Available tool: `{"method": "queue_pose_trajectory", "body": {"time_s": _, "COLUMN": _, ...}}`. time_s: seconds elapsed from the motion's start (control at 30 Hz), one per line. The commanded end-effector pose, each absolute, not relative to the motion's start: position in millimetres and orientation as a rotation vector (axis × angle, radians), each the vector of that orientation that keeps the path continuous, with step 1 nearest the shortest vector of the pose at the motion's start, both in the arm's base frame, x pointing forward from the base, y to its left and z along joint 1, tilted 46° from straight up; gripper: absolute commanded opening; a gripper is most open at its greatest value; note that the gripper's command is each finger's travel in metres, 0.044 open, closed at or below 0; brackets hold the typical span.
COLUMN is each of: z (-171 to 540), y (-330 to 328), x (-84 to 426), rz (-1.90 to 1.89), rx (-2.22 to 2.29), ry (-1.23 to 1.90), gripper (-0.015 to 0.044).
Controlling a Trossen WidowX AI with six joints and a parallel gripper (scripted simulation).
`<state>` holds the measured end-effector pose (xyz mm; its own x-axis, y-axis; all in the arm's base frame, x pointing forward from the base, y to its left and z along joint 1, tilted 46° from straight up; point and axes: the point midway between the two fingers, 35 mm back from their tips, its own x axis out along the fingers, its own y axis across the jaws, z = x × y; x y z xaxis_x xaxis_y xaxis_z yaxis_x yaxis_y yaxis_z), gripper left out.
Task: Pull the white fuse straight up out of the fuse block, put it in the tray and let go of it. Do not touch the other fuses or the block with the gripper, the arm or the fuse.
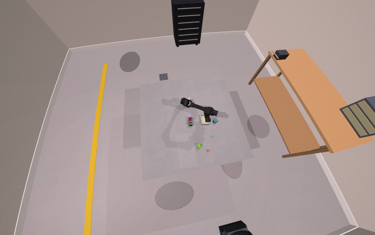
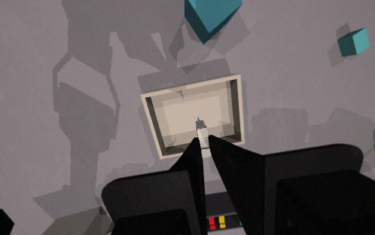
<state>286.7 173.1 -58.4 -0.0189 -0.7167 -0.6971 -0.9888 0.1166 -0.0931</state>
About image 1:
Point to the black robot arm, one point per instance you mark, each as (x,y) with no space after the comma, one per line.
(207,110)

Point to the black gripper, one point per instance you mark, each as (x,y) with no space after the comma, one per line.
(207,117)

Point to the beige square tray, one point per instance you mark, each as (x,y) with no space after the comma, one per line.
(203,120)

